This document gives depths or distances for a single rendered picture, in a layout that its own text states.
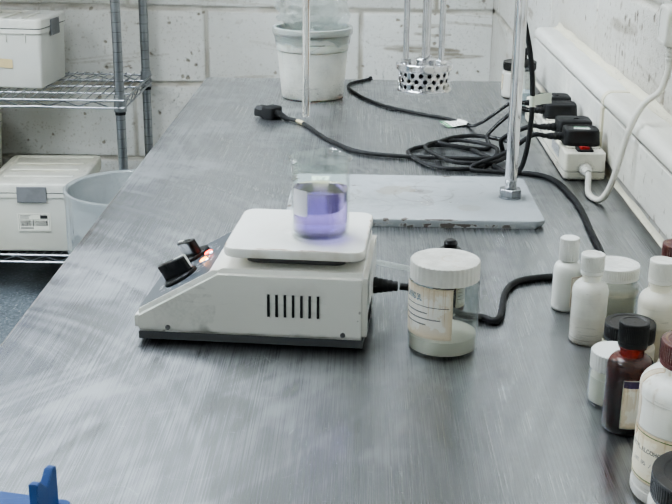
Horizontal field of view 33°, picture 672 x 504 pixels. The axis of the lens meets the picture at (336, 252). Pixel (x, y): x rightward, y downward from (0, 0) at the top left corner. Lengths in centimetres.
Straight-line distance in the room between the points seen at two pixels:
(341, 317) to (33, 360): 26
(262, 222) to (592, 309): 30
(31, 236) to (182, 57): 70
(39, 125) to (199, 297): 264
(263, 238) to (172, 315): 10
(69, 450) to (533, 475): 32
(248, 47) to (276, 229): 244
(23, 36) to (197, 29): 53
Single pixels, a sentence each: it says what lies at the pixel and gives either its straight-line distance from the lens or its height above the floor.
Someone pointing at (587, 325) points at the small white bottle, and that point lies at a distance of 100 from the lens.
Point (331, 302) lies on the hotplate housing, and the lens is 95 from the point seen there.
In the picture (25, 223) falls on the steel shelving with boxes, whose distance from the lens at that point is 322.
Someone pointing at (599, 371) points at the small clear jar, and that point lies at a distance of 89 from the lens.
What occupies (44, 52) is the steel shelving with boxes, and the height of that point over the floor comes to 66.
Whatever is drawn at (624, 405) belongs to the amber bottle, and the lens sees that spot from 85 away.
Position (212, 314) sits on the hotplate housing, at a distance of 98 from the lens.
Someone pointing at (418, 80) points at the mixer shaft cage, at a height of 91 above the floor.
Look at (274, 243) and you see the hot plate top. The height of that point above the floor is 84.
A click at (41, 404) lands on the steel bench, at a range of 91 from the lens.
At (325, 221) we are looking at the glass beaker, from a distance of 96.
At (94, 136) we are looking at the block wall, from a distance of 355.
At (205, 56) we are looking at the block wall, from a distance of 345.
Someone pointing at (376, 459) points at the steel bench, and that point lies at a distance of 81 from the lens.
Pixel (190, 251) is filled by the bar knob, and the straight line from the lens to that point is 105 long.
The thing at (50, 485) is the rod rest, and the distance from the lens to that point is 74.
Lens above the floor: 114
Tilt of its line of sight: 19 degrees down
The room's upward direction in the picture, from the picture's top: 1 degrees clockwise
